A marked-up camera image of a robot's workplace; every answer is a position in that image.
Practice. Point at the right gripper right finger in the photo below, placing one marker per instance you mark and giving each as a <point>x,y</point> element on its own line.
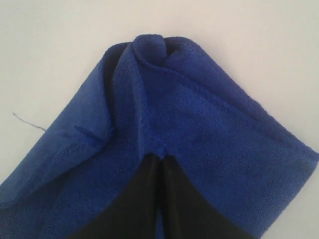
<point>186,214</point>

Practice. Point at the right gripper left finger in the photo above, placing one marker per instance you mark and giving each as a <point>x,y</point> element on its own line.
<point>132,215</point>

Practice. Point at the blue microfiber cloth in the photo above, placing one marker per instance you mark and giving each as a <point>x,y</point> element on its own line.
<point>160,96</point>

